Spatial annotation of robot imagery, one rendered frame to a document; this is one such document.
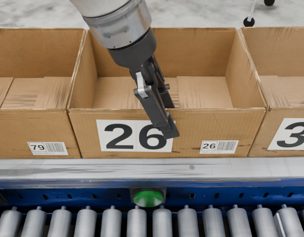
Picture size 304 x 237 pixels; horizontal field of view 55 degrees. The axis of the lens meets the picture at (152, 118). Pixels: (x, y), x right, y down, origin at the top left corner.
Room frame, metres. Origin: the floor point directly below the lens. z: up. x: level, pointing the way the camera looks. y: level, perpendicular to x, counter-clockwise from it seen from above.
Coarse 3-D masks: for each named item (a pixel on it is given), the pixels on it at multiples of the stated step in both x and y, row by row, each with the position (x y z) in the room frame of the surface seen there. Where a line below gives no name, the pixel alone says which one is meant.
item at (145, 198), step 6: (138, 192) 0.32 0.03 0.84; (144, 192) 0.32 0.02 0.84; (150, 192) 0.32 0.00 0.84; (156, 192) 0.32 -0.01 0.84; (138, 198) 0.31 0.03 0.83; (144, 198) 0.31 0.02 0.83; (150, 198) 0.31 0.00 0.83; (156, 198) 0.31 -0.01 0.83; (162, 198) 0.31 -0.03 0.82; (138, 204) 0.31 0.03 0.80; (144, 204) 0.31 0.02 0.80; (150, 204) 0.31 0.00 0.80; (156, 204) 0.31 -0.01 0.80
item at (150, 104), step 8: (136, 88) 0.33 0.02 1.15; (144, 88) 0.33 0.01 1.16; (136, 96) 0.32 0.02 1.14; (152, 96) 0.33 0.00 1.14; (144, 104) 0.33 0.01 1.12; (152, 104) 0.33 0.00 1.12; (152, 112) 0.33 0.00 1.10; (160, 112) 0.33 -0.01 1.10; (152, 120) 0.33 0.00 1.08; (160, 120) 0.33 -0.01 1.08
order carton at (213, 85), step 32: (160, 32) 0.67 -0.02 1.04; (192, 32) 0.67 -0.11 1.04; (224, 32) 0.67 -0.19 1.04; (96, 64) 0.67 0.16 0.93; (160, 64) 0.67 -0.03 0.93; (192, 64) 0.67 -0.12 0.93; (224, 64) 0.67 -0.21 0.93; (96, 96) 0.59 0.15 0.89; (128, 96) 0.58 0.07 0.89; (192, 96) 0.58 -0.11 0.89; (224, 96) 0.59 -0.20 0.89; (256, 96) 0.44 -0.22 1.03; (96, 128) 0.38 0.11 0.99; (192, 128) 0.39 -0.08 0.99; (224, 128) 0.39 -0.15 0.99; (256, 128) 0.39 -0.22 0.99
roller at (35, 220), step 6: (30, 210) 0.32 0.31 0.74; (36, 210) 0.32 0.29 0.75; (30, 216) 0.30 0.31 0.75; (36, 216) 0.30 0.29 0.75; (42, 216) 0.30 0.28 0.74; (24, 222) 0.29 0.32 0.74; (30, 222) 0.28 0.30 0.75; (36, 222) 0.28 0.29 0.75; (42, 222) 0.29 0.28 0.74; (24, 228) 0.27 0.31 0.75; (30, 228) 0.27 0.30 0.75; (36, 228) 0.27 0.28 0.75; (42, 228) 0.28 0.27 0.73; (24, 234) 0.25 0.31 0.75; (30, 234) 0.25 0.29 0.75; (36, 234) 0.26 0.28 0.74; (42, 234) 0.26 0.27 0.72
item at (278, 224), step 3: (276, 213) 0.31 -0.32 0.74; (273, 216) 0.31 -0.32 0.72; (276, 216) 0.30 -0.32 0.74; (279, 216) 0.30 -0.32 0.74; (276, 219) 0.30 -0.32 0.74; (279, 219) 0.29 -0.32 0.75; (276, 222) 0.29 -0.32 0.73; (279, 222) 0.29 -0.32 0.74; (276, 225) 0.29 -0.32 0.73; (279, 225) 0.28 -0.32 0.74; (276, 228) 0.28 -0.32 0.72; (279, 228) 0.27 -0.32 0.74; (282, 228) 0.27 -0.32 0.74; (279, 231) 0.27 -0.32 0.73; (282, 231) 0.26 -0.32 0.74; (279, 234) 0.26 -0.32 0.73; (282, 234) 0.26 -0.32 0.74
